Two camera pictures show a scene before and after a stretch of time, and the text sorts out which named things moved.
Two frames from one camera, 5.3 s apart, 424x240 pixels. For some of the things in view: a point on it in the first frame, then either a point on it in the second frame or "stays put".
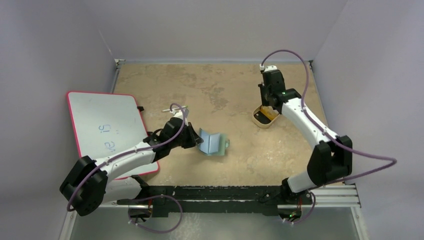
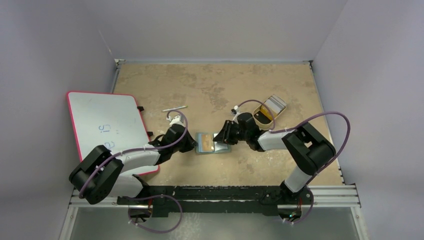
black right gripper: [267, 99] → [225, 133]
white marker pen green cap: [169, 109] stays put
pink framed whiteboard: [105, 123] stays put
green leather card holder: [214, 144] stays put
